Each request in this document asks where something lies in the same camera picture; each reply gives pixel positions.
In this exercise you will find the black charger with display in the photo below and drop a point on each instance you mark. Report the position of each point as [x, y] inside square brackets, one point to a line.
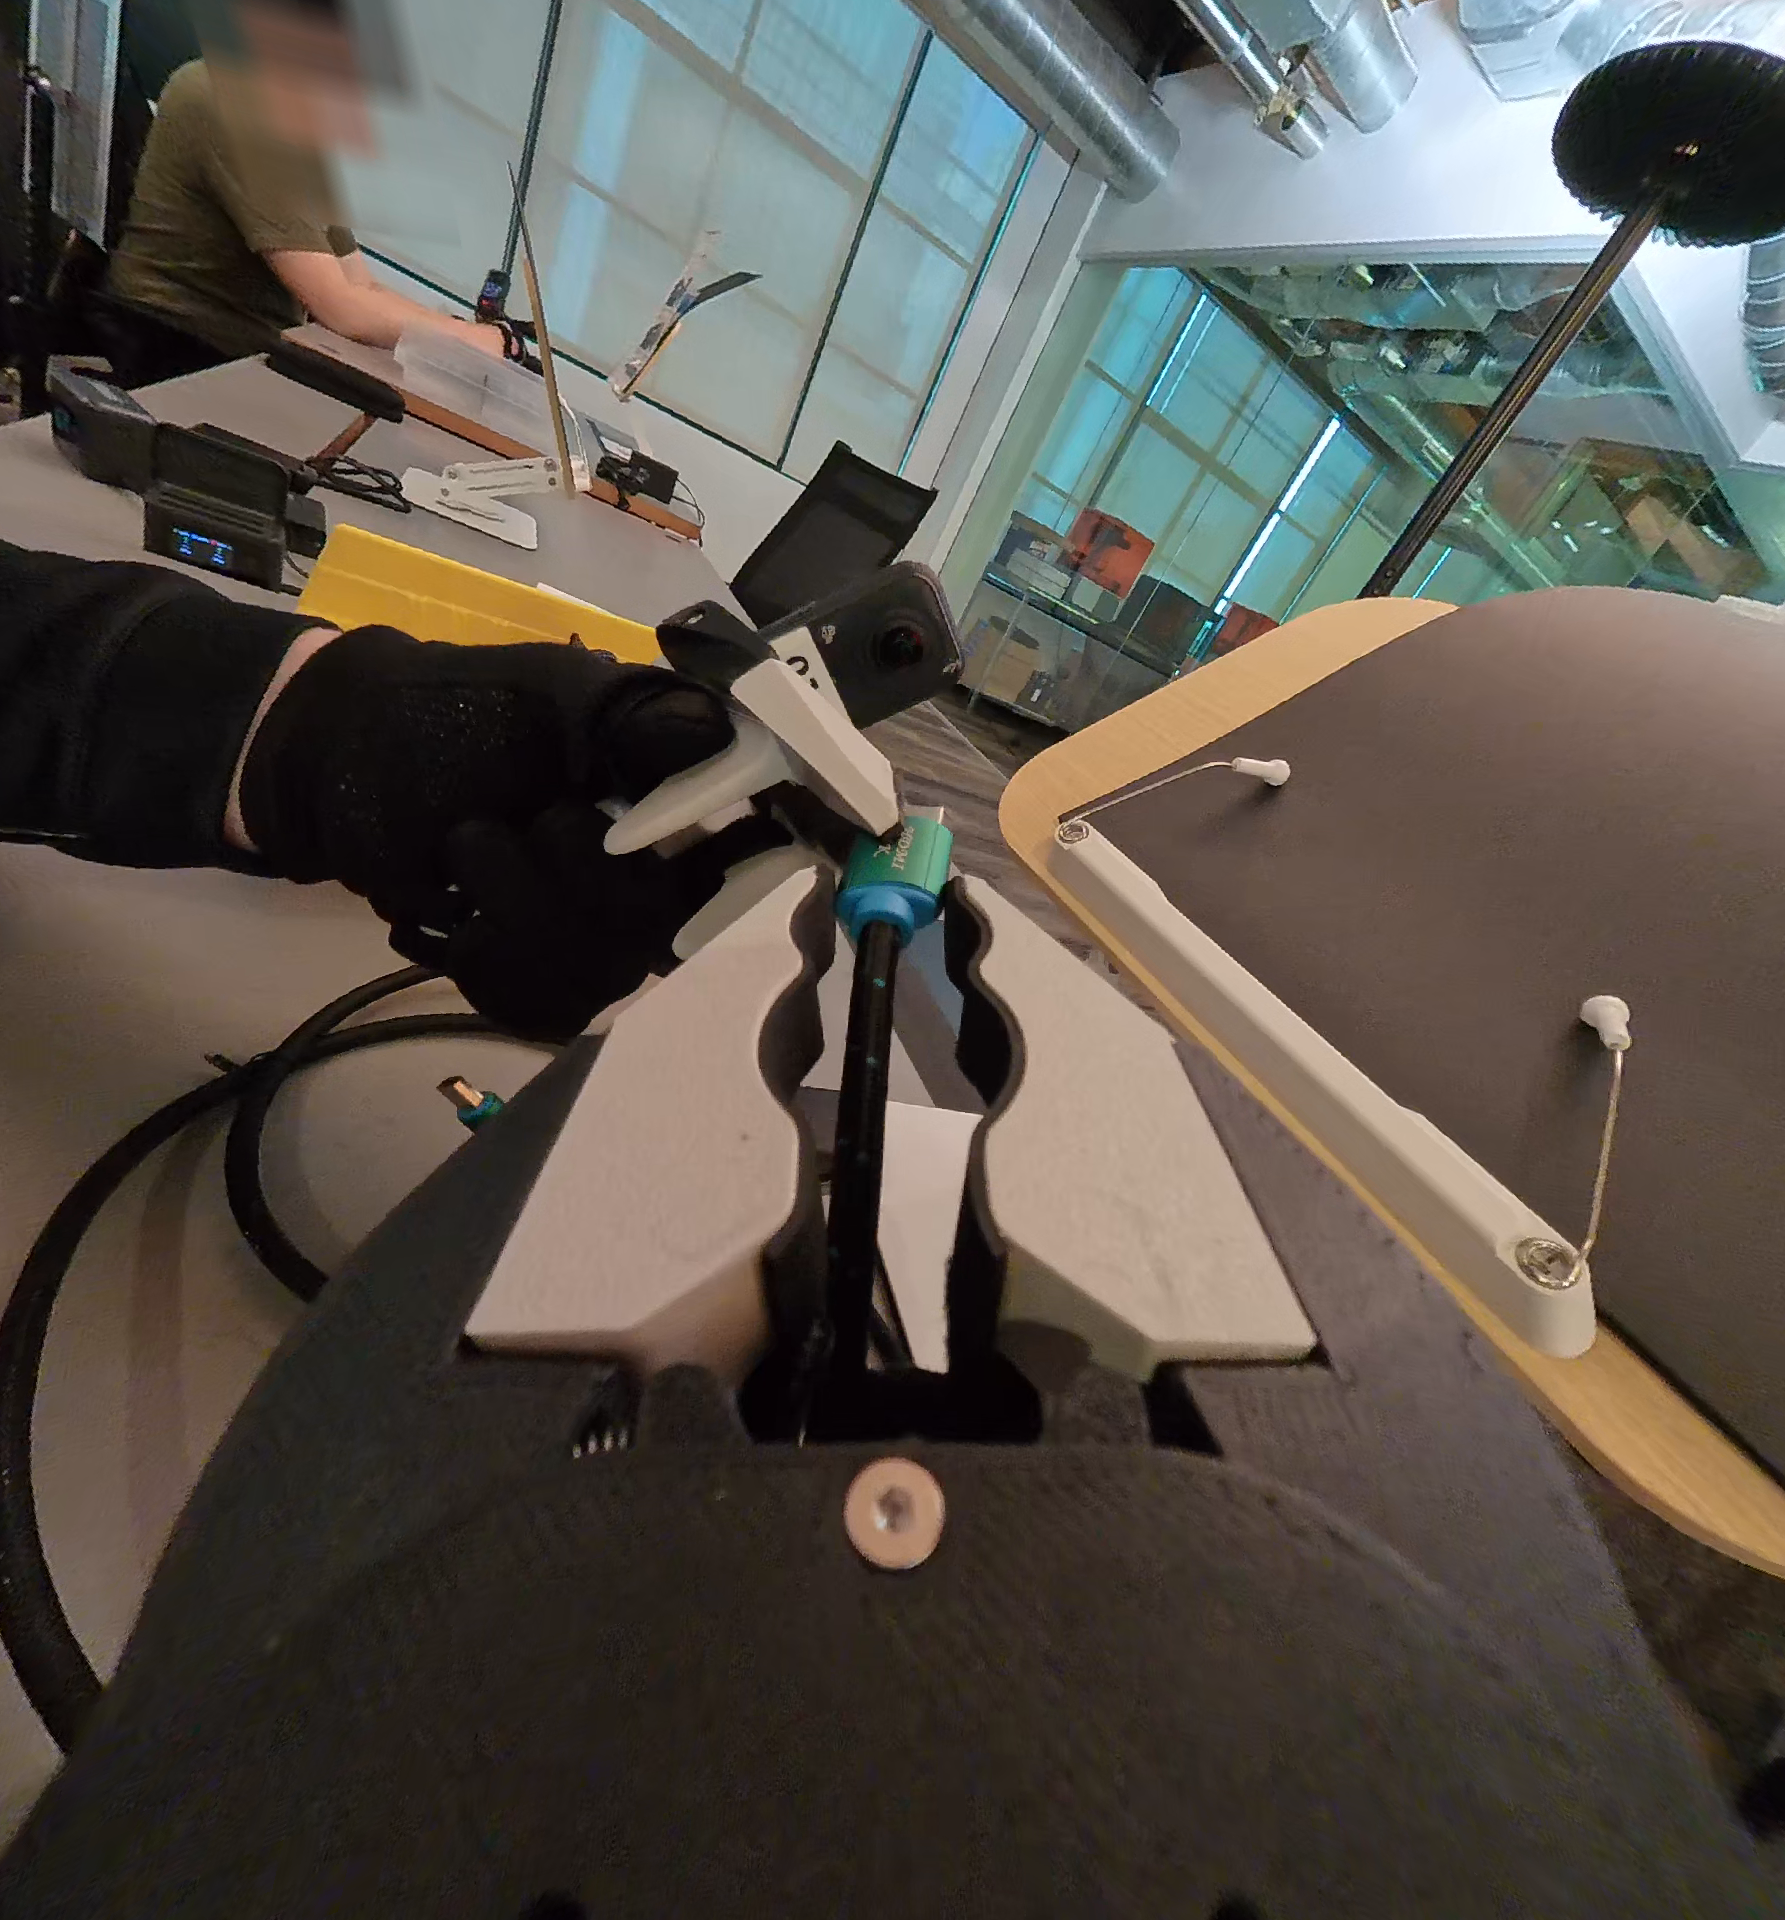
[232, 510]

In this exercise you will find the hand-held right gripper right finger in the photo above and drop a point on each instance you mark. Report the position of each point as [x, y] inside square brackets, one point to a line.
[1133, 1214]

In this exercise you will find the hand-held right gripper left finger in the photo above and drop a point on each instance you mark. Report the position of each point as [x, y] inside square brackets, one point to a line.
[636, 1184]

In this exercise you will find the orange black machine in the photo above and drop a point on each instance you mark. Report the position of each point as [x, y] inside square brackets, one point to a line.
[1102, 543]

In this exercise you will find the small black box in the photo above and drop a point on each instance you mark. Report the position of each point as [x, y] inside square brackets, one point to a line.
[96, 429]

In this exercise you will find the wooden tray on white stand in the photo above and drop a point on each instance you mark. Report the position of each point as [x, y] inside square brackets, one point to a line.
[550, 375]

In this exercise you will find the black mesh office chair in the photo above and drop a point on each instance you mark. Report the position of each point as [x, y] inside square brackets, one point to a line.
[832, 525]

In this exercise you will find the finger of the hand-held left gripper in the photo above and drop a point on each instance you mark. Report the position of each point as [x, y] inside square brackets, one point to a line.
[832, 751]

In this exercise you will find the clear plastic box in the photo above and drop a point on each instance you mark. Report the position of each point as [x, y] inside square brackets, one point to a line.
[465, 368]

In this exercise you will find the yellow plastic bin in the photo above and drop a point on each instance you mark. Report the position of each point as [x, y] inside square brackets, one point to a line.
[426, 585]

